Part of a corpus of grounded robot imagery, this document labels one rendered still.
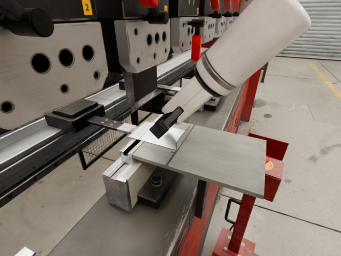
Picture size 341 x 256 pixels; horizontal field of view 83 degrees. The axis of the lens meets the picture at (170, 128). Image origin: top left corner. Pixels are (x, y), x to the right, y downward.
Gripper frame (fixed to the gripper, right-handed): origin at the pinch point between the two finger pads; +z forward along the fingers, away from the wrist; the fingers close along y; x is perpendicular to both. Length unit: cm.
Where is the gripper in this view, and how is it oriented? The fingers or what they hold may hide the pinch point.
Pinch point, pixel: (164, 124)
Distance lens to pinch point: 46.1
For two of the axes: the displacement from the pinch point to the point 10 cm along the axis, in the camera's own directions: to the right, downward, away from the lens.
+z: -5.9, 5.2, 6.2
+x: 7.0, 7.1, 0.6
